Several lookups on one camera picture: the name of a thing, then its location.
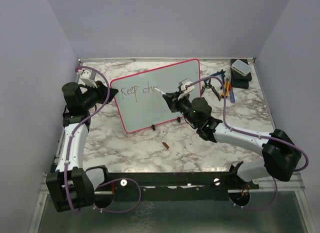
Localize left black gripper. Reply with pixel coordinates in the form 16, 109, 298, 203
81, 79, 119, 110

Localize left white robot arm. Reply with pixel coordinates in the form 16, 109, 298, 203
46, 80, 119, 212

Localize blue handled pliers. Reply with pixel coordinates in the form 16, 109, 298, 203
208, 69, 226, 90

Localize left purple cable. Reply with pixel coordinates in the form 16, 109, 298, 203
63, 66, 142, 215

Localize blue screwdriver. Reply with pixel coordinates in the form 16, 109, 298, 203
229, 85, 235, 104

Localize black handled pliers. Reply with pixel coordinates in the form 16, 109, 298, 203
200, 79, 221, 101

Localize yellow black utility knife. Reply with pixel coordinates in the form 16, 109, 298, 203
220, 77, 231, 98

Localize white marker pen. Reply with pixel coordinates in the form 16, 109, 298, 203
154, 87, 166, 95

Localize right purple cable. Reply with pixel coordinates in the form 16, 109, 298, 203
186, 76, 309, 211

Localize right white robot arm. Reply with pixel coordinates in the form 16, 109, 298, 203
162, 92, 302, 189

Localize aluminium frame rail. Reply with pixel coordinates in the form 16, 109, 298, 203
38, 173, 306, 195

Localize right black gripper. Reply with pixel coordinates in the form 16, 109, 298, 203
164, 90, 199, 127

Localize pink framed whiteboard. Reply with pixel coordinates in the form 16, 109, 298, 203
110, 58, 201, 133

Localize black rectangular box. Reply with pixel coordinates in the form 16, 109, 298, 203
230, 68, 252, 89

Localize white rectangular box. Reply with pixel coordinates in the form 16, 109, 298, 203
231, 59, 252, 77

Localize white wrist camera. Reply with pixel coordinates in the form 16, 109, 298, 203
75, 68, 98, 88
177, 78, 195, 101

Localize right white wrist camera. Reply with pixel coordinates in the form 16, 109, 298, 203
177, 78, 195, 101

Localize purple cable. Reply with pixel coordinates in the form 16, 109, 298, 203
63, 66, 142, 215
186, 76, 309, 211

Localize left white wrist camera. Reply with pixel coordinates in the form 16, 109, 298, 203
75, 68, 98, 88

